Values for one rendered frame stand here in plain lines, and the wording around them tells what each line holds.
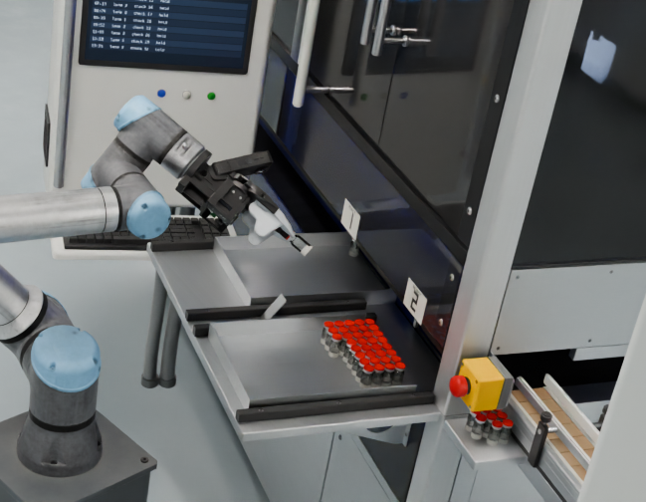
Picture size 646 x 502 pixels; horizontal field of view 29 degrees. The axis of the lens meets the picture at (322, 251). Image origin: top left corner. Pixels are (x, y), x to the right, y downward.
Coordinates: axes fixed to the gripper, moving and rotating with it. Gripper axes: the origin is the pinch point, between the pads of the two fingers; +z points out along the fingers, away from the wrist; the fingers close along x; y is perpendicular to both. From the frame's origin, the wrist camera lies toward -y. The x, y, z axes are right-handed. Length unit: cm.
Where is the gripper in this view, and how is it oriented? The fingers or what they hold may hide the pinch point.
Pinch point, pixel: (288, 230)
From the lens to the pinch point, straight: 218.9
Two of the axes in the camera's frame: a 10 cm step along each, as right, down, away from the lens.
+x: 3.0, -3.1, -9.0
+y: -5.7, 7.0, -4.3
